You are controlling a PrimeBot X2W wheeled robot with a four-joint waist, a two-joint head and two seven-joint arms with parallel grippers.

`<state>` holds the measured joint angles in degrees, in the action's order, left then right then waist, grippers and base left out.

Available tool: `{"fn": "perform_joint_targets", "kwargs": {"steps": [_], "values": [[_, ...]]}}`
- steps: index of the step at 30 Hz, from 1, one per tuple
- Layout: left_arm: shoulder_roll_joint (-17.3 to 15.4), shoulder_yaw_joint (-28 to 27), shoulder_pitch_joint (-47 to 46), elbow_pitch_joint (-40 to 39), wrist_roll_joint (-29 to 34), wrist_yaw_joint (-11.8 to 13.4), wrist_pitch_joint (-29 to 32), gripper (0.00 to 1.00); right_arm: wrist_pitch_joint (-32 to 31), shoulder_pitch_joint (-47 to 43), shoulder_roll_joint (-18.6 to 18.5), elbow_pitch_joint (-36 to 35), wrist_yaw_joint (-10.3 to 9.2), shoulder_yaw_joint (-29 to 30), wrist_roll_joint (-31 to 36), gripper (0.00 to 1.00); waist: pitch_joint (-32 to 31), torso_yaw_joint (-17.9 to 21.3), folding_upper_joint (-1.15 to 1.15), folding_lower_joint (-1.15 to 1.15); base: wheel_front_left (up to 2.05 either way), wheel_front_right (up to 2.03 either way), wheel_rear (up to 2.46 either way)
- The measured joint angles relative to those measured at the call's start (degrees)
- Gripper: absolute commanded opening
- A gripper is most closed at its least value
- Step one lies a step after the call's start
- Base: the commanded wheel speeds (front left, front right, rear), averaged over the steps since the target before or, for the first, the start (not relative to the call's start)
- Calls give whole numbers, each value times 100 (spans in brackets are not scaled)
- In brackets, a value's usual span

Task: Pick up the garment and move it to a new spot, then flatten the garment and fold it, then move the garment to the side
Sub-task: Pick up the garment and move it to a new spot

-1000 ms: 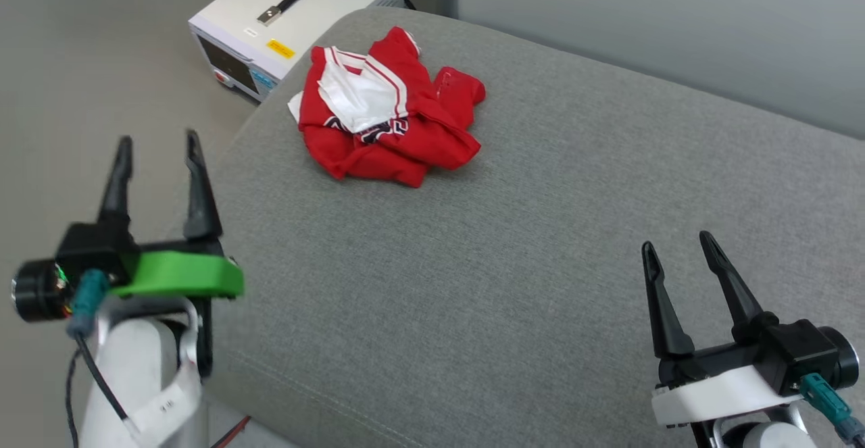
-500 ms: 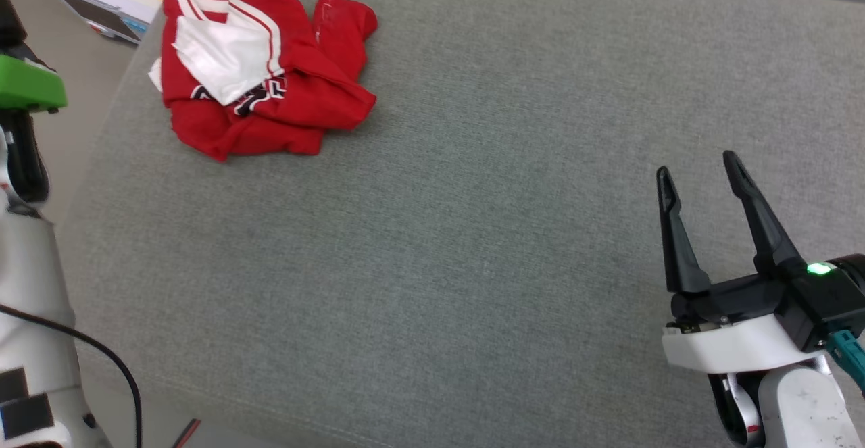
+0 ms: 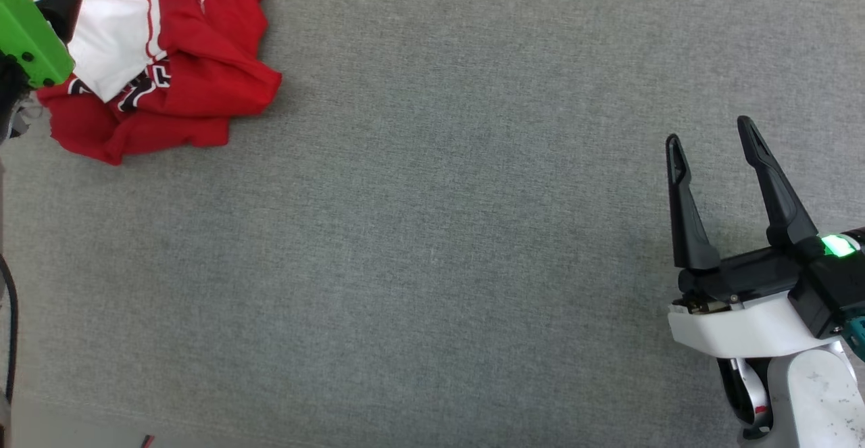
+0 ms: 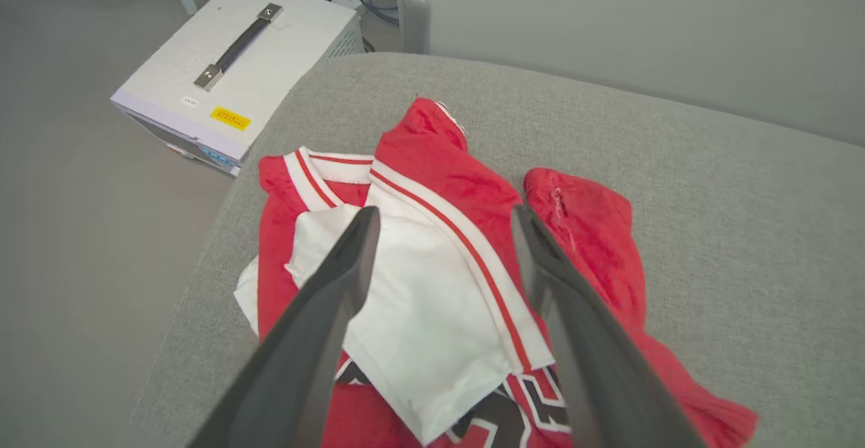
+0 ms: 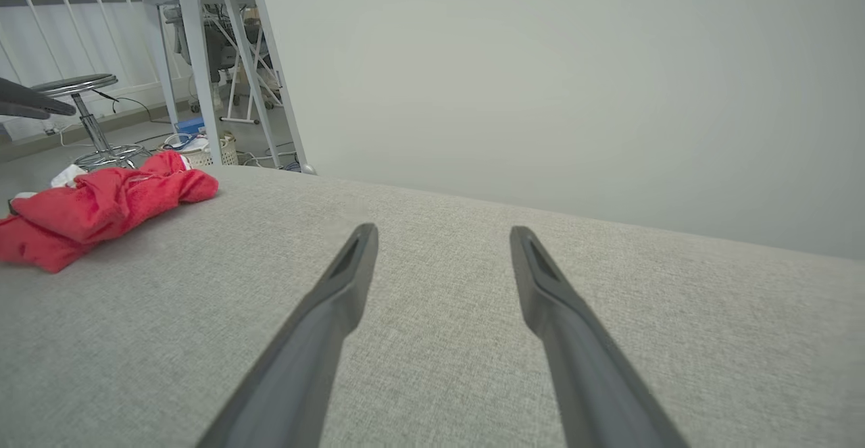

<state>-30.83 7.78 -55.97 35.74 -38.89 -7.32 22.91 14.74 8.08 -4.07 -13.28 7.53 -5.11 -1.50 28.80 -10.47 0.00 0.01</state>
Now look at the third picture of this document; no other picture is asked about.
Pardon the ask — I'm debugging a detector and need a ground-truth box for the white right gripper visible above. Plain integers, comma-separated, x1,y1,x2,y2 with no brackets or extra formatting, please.
666,116,845,359

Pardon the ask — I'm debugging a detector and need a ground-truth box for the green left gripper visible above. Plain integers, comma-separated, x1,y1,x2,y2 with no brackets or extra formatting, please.
0,0,91,89

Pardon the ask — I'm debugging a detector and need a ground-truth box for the red and white jersey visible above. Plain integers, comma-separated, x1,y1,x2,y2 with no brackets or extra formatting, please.
27,0,283,166

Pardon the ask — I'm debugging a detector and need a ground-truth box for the right camera cable teal plug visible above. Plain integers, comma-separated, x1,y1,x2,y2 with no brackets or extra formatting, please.
840,316,865,362

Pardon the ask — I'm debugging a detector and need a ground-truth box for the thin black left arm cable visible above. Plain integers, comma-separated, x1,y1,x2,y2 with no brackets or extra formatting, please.
0,253,19,405

